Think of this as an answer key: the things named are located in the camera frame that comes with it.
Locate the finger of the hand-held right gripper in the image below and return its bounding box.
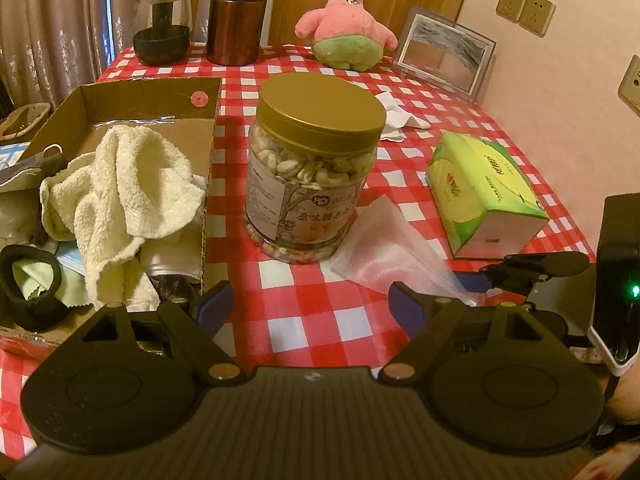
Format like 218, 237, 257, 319
477, 251, 592, 297
522, 305, 572, 347

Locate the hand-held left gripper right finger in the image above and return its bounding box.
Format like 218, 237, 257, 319
380, 281, 547, 387

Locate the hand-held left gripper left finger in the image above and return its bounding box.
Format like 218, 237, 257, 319
75, 280, 247, 387

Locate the white terry towel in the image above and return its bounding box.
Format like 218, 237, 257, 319
39, 125, 209, 312

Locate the light green cloth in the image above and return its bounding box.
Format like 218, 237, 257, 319
12, 258, 55, 302

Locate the cardboard box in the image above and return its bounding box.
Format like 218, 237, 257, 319
0, 77, 223, 347

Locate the black furry item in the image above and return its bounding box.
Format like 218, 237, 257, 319
150, 275, 202, 307

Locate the clear plastic bag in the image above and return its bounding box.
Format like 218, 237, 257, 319
329, 195, 487, 307

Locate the green tissue pack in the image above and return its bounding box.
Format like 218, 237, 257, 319
425, 131, 550, 260

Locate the blue face mask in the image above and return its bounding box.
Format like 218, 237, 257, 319
54, 242, 90, 277

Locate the nut jar with gold lid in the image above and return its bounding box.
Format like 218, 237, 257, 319
243, 72, 388, 264

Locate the black fabric headband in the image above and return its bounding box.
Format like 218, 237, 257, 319
0, 245, 69, 332

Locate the white paper tissue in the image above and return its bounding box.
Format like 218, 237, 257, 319
374, 91, 432, 142

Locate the woven basket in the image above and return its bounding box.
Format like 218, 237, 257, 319
0, 102, 52, 142

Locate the glass pot with black base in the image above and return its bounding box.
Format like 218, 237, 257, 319
132, 0, 194, 66

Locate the pink starfish plush toy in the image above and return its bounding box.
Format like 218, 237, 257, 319
294, 0, 399, 72

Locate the brown metal canister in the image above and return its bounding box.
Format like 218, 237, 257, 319
205, 0, 271, 66

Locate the patterned curtain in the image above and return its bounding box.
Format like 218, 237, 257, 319
0, 0, 153, 111

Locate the beige data wall socket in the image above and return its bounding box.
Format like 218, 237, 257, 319
617, 54, 640, 117

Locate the grey cloth with ring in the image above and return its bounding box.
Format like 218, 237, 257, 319
0, 143, 70, 192

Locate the silver picture frame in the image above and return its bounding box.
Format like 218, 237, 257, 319
391, 6, 498, 104

